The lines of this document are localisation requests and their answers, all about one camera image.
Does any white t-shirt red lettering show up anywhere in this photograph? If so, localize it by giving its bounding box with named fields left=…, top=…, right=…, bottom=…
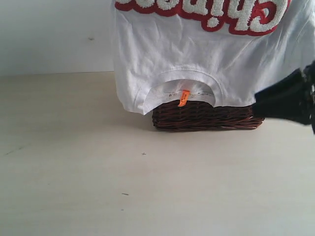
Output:
left=111, top=0, right=315, bottom=115

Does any dark brown wicker basket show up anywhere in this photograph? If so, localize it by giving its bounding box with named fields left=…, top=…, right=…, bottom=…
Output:
left=152, top=100, right=264, bottom=132

